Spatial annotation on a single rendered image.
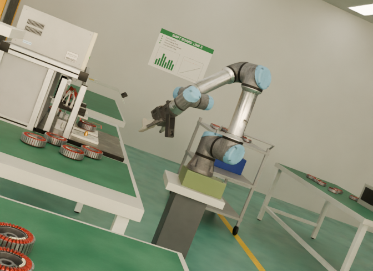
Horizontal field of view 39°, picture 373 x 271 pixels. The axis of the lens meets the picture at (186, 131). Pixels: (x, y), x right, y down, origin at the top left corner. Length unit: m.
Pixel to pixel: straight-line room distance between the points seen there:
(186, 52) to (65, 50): 5.63
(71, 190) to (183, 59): 6.48
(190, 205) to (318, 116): 6.43
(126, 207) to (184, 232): 0.90
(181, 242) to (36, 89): 1.09
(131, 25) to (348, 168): 4.39
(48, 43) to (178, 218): 1.14
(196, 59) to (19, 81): 5.87
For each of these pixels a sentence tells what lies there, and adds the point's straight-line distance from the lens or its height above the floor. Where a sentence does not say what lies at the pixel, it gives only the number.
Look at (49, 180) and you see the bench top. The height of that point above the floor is 0.74.
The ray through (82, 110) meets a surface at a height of 0.91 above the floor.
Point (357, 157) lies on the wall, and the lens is 9.52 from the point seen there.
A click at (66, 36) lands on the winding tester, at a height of 1.25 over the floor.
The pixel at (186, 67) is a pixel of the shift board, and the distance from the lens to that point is 8.34.
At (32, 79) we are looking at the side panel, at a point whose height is 0.99.
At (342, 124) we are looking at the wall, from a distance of 9.28.
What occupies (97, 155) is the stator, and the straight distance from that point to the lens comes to 2.56.
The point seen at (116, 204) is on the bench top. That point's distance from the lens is 1.99.
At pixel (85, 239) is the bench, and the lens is 1.51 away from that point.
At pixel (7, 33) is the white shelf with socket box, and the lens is 1.94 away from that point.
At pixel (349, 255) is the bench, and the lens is 4.81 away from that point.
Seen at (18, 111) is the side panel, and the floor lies 0.82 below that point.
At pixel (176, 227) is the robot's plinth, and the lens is 2.84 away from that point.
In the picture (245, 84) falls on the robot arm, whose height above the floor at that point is 1.36.
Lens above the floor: 1.25
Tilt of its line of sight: 5 degrees down
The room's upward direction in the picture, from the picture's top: 22 degrees clockwise
